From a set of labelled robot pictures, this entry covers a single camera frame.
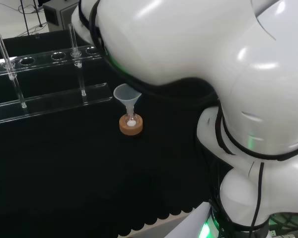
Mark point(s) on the translucent plastic funnel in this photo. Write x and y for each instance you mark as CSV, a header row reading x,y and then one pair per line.
x,y
126,95

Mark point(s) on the clear funnel stand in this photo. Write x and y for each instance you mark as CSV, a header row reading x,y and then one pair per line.
x,y
52,104

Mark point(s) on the round-bottom glass flask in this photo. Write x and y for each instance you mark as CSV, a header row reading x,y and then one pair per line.
x,y
130,122

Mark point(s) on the black bench cloth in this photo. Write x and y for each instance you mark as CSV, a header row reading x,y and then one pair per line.
x,y
64,161

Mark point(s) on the grey metal box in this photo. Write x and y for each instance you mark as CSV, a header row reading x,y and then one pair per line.
x,y
60,13

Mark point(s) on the black tripod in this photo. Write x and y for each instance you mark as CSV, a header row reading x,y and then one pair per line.
x,y
24,15

